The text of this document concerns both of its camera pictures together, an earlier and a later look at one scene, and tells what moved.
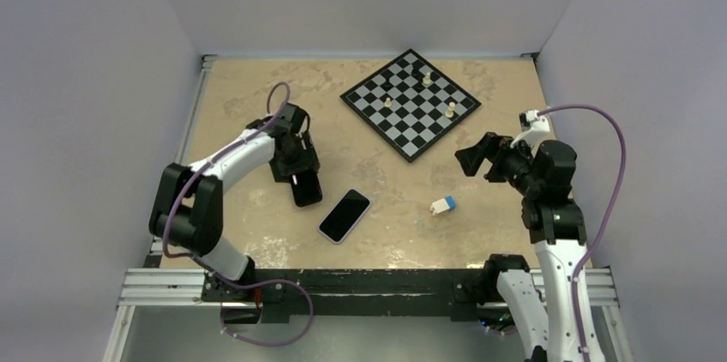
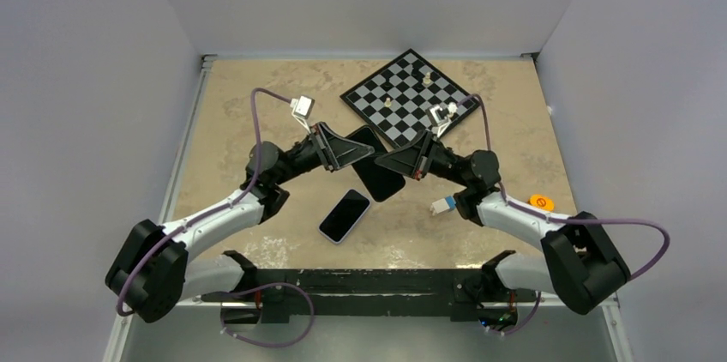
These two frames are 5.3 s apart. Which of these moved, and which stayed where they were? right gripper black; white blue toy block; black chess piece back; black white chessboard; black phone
Moved: black phone; right gripper black
Stayed: black chess piece back; white blue toy block; black white chessboard
